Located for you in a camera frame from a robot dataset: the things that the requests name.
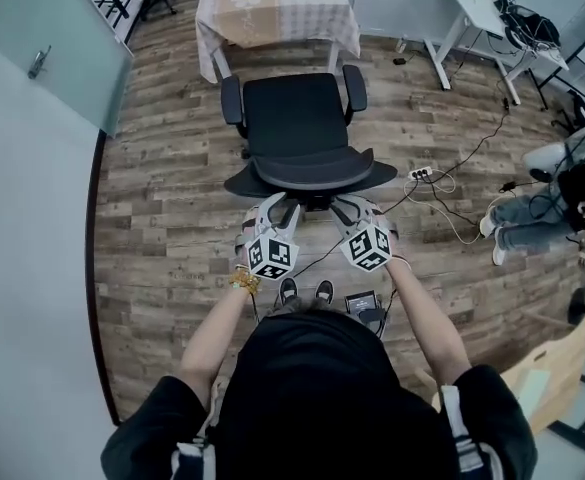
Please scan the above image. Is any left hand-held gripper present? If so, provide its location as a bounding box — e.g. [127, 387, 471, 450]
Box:
[233, 191, 302, 283]

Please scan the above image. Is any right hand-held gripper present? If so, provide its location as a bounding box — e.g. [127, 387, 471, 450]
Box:
[328, 194, 399, 273]

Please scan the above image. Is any black office chair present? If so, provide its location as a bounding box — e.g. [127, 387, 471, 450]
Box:
[220, 64, 399, 213]

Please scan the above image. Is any person's right forearm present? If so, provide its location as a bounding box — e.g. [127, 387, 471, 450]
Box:
[384, 257, 473, 387]

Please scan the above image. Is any person's left forearm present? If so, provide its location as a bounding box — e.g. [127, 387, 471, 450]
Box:
[178, 276, 262, 412]

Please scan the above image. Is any person's left black shoe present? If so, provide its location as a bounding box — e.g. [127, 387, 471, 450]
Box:
[278, 277, 299, 308]

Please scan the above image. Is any person's black shoe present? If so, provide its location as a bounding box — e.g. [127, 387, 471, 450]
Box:
[314, 279, 336, 305]
[278, 277, 299, 308]

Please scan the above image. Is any person's right black shoe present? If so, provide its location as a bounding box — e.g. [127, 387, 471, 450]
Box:
[314, 279, 336, 305]

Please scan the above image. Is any black box device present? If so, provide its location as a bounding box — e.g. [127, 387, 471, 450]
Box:
[344, 291, 388, 340]

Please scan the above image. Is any table with white legs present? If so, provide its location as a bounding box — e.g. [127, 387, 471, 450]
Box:
[194, 0, 362, 86]

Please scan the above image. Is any person's black shirt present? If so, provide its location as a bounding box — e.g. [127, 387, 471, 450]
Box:
[99, 310, 539, 480]

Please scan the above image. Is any grey rounded seat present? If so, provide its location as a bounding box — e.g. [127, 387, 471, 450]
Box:
[521, 141, 569, 185]

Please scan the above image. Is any beige checked tablecloth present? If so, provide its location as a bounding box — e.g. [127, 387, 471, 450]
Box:
[194, 0, 362, 86]

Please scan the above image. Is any white desk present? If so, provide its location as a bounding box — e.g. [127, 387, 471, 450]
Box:
[423, 0, 571, 107]

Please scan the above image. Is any cardboard box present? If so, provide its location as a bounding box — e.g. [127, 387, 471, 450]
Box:
[411, 311, 585, 437]

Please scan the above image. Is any frosted glass door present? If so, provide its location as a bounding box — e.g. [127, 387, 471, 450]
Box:
[0, 0, 136, 139]

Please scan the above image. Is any gold bead bracelet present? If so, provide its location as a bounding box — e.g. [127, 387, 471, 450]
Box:
[228, 267, 262, 297]

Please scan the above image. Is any white floor cable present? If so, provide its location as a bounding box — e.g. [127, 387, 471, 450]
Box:
[402, 167, 503, 245]

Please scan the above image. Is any black floor cable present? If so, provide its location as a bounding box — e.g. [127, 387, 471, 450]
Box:
[291, 70, 513, 282]

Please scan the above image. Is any black bag with cables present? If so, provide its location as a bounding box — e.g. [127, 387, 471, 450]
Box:
[491, 0, 564, 57]

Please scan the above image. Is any metal door handle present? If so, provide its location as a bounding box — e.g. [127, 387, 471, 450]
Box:
[27, 44, 53, 80]

